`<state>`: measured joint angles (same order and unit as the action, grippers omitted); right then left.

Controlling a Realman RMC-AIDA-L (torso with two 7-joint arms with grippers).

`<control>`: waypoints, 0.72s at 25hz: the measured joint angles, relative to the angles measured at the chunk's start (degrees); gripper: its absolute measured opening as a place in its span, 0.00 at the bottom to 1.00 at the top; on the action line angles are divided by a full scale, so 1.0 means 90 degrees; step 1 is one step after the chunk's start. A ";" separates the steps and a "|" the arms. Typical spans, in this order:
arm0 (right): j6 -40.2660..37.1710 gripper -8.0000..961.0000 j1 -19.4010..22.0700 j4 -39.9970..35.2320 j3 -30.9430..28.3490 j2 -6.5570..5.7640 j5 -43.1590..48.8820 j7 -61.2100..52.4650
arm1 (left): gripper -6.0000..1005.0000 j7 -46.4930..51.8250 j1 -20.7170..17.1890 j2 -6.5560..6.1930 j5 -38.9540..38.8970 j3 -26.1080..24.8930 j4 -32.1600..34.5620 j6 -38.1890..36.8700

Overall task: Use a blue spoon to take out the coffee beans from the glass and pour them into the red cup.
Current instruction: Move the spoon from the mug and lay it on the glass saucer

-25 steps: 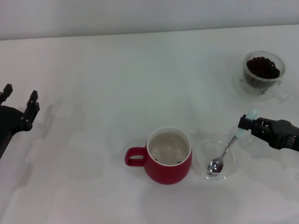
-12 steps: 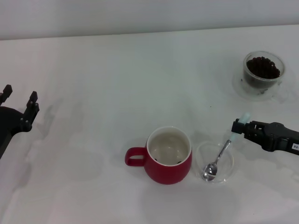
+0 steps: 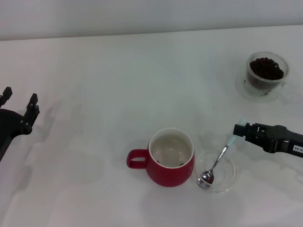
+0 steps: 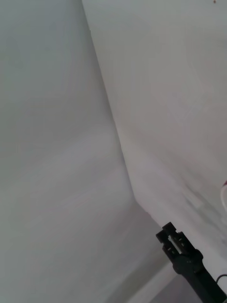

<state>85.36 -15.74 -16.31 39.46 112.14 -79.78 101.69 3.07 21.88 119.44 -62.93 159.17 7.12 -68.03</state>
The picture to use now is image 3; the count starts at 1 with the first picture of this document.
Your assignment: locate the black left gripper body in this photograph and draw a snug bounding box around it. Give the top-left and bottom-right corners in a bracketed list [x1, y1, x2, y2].
[0, 108, 24, 163]

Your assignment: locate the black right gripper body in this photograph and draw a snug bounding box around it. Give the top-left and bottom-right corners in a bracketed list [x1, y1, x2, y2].
[261, 125, 303, 158]

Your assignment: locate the blue handled metal spoon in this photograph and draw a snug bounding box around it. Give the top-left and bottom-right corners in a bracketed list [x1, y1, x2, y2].
[197, 117, 247, 190]

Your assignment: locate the red ceramic mug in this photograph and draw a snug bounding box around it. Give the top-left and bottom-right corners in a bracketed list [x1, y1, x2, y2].
[126, 128, 196, 188]

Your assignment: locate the coffee beans heap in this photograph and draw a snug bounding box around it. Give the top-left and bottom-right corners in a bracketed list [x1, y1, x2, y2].
[250, 57, 285, 80]

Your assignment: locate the clear glass saucer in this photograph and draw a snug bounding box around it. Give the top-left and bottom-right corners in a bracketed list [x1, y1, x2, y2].
[235, 70, 293, 104]

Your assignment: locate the small clear glass dish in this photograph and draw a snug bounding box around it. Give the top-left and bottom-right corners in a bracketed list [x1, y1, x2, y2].
[194, 151, 237, 194]

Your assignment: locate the glass cup with handle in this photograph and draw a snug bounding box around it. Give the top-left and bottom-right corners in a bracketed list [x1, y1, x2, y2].
[246, 51, 294, 105]

